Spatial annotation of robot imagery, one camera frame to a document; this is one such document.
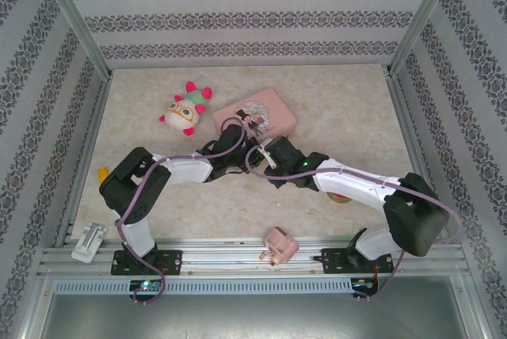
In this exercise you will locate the white and pink plush toy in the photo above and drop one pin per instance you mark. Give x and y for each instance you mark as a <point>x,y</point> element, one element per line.
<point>182,115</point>

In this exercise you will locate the aluminium corner post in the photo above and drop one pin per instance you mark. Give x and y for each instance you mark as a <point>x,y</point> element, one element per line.
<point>75,22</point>
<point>421,18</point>

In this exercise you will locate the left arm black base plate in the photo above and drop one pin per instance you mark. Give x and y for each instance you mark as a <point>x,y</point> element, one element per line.
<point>170,261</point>

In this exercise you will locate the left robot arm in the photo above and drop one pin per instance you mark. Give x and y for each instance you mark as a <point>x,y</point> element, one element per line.
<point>134,188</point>

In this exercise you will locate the long aluminium mounting rail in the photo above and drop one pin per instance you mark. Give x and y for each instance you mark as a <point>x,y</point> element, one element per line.
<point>229,257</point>

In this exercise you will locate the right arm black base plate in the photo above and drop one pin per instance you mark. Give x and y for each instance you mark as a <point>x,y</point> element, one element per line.
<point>334,261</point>

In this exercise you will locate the pink tin box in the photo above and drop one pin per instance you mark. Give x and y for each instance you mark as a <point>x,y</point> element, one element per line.
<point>273,109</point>

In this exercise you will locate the yellow block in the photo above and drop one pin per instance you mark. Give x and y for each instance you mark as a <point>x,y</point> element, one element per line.
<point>103,172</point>

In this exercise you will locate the aluminium side rail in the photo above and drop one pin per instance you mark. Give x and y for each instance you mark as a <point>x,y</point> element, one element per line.
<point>400,105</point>
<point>93,133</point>

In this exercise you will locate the grey metal sheet panel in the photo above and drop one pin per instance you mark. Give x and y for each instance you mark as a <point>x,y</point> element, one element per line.
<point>253,319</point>

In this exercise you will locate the white plastic bracket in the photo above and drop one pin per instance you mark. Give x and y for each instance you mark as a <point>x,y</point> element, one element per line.
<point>88,242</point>

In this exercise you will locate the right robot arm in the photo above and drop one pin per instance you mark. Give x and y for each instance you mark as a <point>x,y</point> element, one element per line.
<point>416,216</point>

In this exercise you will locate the round tin with red lid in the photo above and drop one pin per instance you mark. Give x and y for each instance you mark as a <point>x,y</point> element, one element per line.
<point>340,199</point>

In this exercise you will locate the pink plastic toy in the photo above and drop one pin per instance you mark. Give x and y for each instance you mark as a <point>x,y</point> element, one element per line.
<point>279,244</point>

